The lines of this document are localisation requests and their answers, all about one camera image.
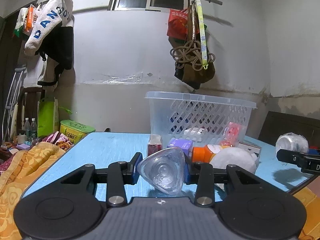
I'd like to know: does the white box with black text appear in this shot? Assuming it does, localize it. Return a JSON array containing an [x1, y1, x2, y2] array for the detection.
[[238, 142, 261, 158]]

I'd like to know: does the red white box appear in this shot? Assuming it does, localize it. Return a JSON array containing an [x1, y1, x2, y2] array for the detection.
[[220, 122, 244, 147]]

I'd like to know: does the orange cap bottle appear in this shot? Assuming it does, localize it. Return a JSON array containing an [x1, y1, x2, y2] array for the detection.
[[191, 145, 230, 163]]

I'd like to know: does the green paper bag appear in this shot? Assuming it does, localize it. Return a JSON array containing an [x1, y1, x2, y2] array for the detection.
[[37, 99, 60, 137]]

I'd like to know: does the purple cardboard box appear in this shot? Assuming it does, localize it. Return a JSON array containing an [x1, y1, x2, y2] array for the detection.
[[167, 138, 193, 158]]

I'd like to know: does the white pill bottle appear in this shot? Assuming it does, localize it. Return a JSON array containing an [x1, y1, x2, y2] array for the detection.
[[276, 133, 309, 153]]

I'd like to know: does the clear plastic triangular bottle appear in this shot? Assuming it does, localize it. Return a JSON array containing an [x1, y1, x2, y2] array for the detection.
[[137, 147, 185, 196]]

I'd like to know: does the red tissue pack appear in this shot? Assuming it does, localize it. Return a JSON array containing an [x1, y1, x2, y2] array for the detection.
[[147, 134, 163, 156]]

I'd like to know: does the white grey plush toy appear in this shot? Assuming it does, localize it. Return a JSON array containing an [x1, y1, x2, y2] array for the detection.
[[209, 147, 259, 174]]

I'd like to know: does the plastic water bottle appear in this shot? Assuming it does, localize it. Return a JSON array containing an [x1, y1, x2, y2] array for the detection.
[[30, 118, 37, 140], [24, 118, 31, 141]]

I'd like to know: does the translucent plastic basket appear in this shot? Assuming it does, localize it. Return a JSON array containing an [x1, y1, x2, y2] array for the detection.
[[145, 91, 257, 146]]

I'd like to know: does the dark headboard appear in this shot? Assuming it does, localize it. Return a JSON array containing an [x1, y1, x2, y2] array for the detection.
[[258, 111, 320, 149]]

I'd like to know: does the metal crutch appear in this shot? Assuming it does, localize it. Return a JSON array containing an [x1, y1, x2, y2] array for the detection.
[[2, 64, 27, 144]]

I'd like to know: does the orange floral blanket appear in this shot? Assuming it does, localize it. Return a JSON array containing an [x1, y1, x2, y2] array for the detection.
[[0, 142, 65, 239]]

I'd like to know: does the yellow green lanyard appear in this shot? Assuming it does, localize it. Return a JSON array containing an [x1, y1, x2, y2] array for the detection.
[[195, 0, 209, 70]]

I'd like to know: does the brown hanging bag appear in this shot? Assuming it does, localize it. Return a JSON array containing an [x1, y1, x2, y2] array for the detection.
[[167, 4, 217, 90]]

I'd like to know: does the black hanging garment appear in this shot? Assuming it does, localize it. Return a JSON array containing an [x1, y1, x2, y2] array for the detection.
[[36, 18, 74, 88]]

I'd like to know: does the yellow box with green lid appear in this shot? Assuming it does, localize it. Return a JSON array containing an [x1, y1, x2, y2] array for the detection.
[[60, 120, 95, 144]]

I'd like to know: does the orange white hanging bag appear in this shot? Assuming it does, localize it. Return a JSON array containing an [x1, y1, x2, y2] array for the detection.
[[14, 4, 41, 39]]

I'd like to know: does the red plastic bag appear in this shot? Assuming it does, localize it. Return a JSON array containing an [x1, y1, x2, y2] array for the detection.
[[167, 5, 200, 41]]

